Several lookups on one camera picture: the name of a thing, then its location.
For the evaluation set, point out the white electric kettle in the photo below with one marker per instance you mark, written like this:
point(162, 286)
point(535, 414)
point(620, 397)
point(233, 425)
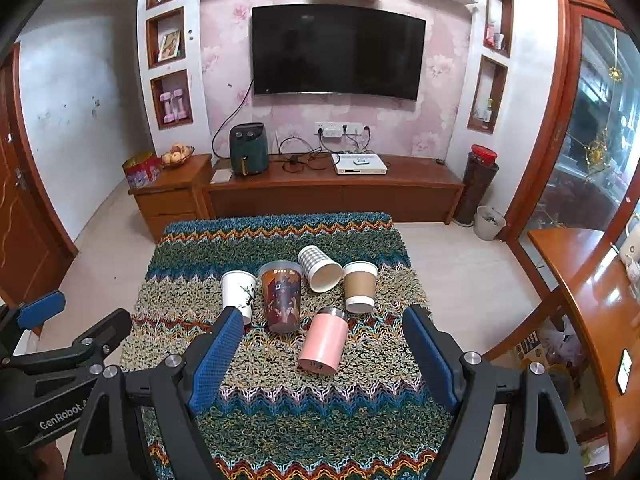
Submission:
point(632, 250)

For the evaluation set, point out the brown sleeved paper cup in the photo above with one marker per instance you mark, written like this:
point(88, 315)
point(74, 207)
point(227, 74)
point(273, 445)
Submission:
point(359, 285)

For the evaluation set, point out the pink dumbbell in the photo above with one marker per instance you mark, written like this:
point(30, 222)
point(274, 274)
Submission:
point(181, 103)
point(165, 107)

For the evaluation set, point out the colourful knitted blanket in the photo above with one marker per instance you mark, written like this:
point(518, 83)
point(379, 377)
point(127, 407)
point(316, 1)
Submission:
point(300, 410)

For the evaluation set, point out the brown wooden door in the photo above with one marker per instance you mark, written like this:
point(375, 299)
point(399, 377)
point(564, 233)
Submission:
point(25, 240)

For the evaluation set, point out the white set-top box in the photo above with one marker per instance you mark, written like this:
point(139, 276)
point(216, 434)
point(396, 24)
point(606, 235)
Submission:
point(359, 164)

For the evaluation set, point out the long wooden tv cabinet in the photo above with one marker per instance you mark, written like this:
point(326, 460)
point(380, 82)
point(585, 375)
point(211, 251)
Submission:
point(325, 195)

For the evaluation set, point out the green air fryer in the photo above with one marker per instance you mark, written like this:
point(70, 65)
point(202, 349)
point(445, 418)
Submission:
point(246, 147)

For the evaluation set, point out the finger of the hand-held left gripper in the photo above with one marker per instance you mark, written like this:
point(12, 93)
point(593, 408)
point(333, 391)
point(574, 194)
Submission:
point(107, 330)
point(41, 307)

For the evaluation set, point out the white waste bin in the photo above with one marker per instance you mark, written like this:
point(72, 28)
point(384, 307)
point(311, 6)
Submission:
point(489, 224)

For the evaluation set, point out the tall dark red-lidded container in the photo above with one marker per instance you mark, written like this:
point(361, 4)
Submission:
point(475, 185)

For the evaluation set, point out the pink metal tumbler cup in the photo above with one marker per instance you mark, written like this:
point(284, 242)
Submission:
point(324, 345)

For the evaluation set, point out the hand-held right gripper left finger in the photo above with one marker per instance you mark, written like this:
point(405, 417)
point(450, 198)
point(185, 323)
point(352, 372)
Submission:
point(215, 362)

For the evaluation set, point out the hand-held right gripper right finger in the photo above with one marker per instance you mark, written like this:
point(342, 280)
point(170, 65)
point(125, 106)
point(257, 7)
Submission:
point(431, 362)

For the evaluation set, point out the paper sheet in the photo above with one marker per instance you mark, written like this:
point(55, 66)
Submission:
point(220, 176)

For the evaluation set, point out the white wall socket strip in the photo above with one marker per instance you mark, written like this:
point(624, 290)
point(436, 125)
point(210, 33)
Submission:
point(332, 132)

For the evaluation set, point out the wooden framed glass door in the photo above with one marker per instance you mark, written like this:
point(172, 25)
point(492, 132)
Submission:
point(600, 110)

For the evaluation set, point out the white paper cup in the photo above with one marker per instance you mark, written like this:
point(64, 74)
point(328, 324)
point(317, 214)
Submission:
point(237, 292)

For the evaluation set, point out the red round tin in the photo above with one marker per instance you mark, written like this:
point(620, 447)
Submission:
point(141, 172)

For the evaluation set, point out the basket of fruit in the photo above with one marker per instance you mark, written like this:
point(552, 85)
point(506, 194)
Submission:
point(176, 156)

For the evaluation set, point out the checkered paper cup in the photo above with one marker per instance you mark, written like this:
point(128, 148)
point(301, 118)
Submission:
point(312, 260)

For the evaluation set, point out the framed picture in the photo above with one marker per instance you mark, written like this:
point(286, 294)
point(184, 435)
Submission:
point(170, 46)

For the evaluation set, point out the black flat television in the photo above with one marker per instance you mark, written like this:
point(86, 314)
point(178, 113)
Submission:
point(340, 50)

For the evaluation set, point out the white plastic bag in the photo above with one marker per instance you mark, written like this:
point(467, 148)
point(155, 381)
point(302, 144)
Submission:
point(567, 345)

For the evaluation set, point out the small potted plant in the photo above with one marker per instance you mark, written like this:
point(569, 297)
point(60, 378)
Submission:
point(488, 110)

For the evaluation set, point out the small white niche cup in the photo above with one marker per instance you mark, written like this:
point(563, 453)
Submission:
point(498, 41)

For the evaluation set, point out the dark printed plastic cup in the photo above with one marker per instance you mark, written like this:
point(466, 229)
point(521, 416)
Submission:
point(281, 305)

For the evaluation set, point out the small wooden side cabinet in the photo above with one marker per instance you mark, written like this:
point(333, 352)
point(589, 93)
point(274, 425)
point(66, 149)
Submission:
point(167, 205)

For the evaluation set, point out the glossy wooden table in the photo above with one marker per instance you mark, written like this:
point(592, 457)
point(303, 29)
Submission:
point(595, 300)

